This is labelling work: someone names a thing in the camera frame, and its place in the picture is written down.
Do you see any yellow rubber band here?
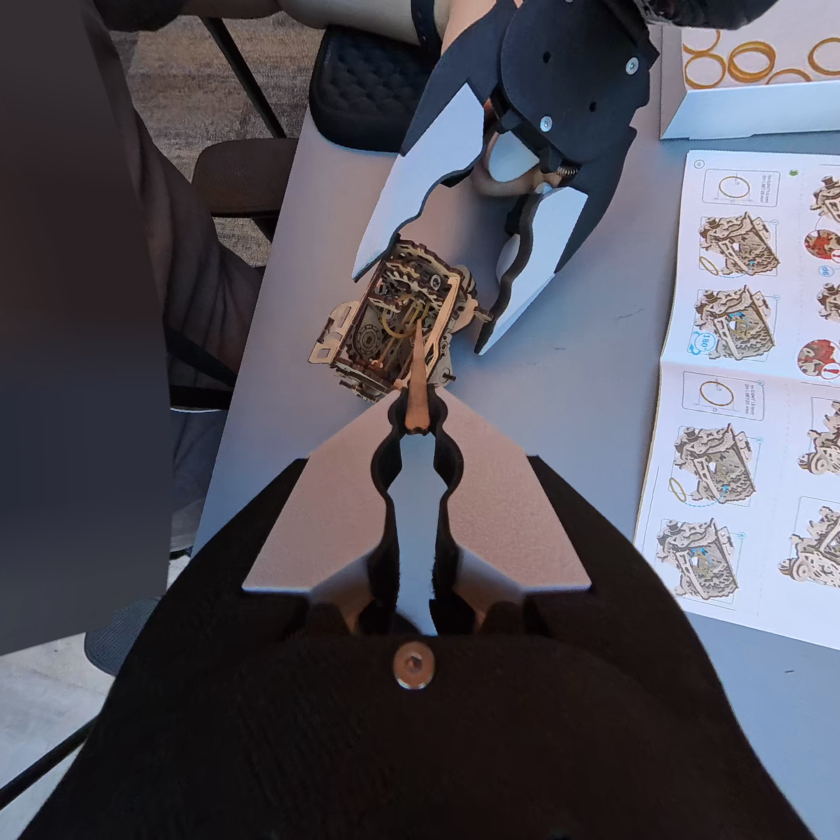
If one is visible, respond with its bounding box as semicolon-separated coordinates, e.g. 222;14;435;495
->
381;305;427;342

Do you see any wooden mechanical model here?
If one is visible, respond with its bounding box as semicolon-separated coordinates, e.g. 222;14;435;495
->
308;239;493;403

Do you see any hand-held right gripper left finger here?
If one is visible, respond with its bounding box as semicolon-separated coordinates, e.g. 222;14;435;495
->
241;391;411;634

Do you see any printed instruction booklet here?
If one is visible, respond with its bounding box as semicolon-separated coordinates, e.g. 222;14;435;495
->
633;150;840;634

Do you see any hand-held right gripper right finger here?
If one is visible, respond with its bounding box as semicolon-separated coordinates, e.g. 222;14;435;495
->
425;387;594;635

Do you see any black padded wrist rest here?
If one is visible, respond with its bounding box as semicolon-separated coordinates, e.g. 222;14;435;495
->
308;26;447;155

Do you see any person's left forearm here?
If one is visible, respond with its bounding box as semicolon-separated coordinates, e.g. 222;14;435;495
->
279;0;473;67

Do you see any grey mesh office chair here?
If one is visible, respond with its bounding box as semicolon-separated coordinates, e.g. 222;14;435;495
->
85;597;165;677

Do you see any black webbing strap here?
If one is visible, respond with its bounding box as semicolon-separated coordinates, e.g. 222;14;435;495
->
164;328;237;411

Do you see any person's left hand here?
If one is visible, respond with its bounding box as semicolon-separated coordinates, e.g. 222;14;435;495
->
472;98;547;199

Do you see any loose rubber bands group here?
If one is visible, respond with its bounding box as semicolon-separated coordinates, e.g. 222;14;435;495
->
682;29;840;89

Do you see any brown padded chair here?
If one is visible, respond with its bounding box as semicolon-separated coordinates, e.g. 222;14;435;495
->
193;138;299;244

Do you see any thin wooden stick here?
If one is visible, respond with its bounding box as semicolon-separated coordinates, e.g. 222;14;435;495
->
403;318;434;435

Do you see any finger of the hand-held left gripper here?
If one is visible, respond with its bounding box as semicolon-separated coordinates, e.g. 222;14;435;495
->
351;82;490;283
472;187;589;357

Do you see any white cardboard box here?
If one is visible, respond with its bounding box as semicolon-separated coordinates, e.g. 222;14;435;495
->
659;26;840;140

